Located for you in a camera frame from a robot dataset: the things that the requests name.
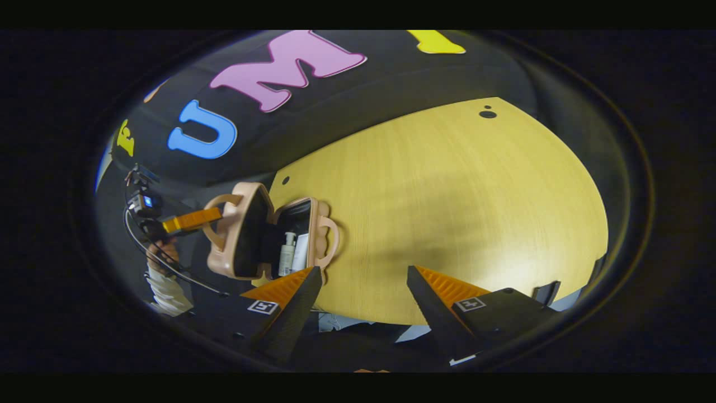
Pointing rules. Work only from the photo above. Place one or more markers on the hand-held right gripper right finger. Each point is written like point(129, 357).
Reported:
point(433, 319)

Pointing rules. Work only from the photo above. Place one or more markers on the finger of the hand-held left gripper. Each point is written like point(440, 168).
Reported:
point(193, 220)

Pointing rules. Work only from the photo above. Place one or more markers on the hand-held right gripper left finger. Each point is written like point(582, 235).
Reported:
point(296, 319)

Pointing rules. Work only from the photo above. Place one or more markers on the pink suitcase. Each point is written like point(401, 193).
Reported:
point(232, 246)

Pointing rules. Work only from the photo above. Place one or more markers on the white pump bottle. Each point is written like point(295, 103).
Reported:
point(287, 257)

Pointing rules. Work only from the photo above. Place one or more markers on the white skin care sachet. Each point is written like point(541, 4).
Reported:
point(302, 254)

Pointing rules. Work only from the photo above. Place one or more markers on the dark grey chair part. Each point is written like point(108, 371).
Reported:
point(547, 293)

